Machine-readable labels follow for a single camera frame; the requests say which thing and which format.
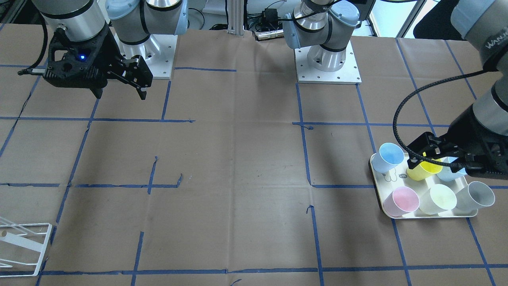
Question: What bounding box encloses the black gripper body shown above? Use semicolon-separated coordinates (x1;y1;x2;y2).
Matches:
444;106;508;180
43;24;119;89

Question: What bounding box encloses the pink plastic cup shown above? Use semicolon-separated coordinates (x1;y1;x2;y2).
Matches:
382;186;420;217

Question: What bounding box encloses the blue cup near arm base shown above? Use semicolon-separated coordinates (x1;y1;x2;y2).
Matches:
371;142;405;173

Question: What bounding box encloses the yellow plastic cup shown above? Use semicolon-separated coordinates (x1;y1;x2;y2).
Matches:
406;161;443;181

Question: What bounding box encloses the light blue cup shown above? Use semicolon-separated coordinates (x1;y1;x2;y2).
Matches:
437;166;467;182

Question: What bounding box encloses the grey plastic cup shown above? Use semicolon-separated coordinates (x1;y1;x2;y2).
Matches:
456;181;495;212

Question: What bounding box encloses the cream white cup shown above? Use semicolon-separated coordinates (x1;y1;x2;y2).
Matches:
419;184;457;215

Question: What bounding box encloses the cream plastic tray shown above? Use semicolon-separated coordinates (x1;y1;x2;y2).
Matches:
371;162;478;219

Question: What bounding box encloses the silver metal cylinder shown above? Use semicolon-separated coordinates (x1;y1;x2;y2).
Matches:
254;29;284;41

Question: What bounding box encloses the black braided cable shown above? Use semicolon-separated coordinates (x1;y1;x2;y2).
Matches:
393;70;493;169

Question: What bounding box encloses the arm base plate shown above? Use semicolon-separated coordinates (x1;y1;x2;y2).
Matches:
114;35;178;80
294;41;362;85

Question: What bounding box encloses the white wire cup rack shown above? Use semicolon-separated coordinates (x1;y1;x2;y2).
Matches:
0;217;53;278

